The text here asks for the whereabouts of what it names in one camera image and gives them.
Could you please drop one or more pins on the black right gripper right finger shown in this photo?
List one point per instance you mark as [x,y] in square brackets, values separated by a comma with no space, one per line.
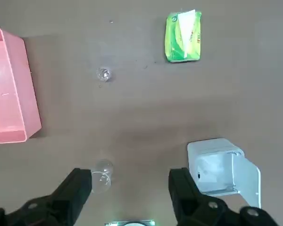
[191,204]

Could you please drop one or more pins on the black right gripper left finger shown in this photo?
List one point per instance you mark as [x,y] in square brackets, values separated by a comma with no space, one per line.
[61,204]

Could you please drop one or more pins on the small glass beaker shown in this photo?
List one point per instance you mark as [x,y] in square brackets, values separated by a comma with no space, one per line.
[104,74]

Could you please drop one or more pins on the white flip-lid trash bin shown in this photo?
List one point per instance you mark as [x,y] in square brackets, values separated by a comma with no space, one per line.
[245,179]

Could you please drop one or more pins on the pink plastic container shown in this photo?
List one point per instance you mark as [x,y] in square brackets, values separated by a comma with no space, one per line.
[7,94]

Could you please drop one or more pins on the green tissue pack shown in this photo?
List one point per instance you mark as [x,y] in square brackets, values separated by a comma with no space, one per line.
[179,44]

